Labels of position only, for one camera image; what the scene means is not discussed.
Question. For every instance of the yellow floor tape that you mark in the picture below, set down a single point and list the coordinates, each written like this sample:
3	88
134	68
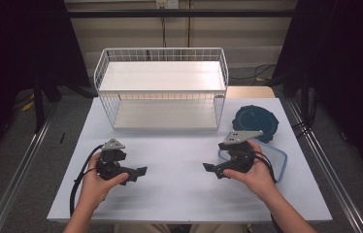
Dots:
27	105

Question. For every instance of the small wooden table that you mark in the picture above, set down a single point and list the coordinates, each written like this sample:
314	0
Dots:
250	92

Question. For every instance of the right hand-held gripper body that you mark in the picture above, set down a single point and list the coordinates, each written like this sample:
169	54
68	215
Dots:
239	155

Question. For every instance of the person's right hand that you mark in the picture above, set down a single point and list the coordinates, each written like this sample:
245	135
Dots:
257	178

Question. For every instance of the clear rectangular blue-rimmed container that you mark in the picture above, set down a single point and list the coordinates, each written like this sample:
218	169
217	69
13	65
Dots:
276	158

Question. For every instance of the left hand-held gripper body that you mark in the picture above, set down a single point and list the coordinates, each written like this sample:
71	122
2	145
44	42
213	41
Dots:
110	161

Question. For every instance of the small black pen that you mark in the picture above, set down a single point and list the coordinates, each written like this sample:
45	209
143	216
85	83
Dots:
62	138

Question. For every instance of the black metal stand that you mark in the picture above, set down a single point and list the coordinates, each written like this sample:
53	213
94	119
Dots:
305	97
39	106

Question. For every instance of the person's left hand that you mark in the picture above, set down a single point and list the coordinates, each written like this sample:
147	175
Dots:
97	187

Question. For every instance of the round dark teal container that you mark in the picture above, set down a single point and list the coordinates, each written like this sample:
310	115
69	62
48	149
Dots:
255	118

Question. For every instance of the metal floor rail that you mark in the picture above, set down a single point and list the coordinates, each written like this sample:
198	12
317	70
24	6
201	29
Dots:
21	168
328	178

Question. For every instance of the black curtain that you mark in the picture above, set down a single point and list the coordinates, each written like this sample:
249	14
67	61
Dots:
14	64
347	81

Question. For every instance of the white wall outlet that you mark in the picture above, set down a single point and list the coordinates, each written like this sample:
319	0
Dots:
167	3

